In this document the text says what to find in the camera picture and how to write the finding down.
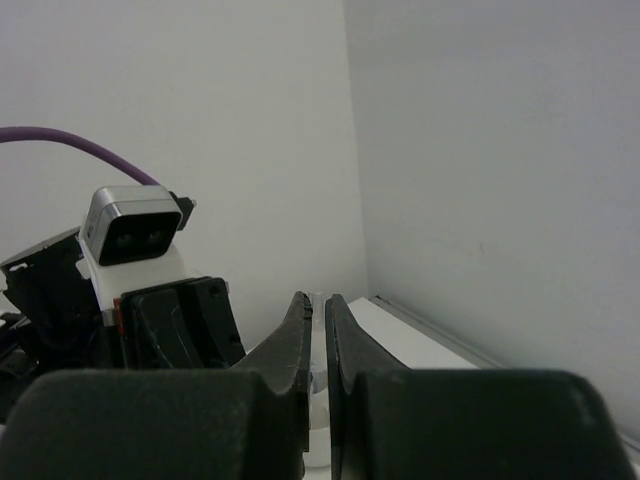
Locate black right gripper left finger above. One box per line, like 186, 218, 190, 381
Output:
1, 292, 312, 479

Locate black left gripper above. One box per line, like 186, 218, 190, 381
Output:
0, 225, 247, 372

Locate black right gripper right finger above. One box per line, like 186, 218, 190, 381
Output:
325, 295, 635, 479

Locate clear blue gel pen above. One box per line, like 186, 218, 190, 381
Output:
304, 293, 331, 469

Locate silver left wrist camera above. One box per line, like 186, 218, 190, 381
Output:
80, 185, 196, 266

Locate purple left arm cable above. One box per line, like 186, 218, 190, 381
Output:
0, 126, 160, 189

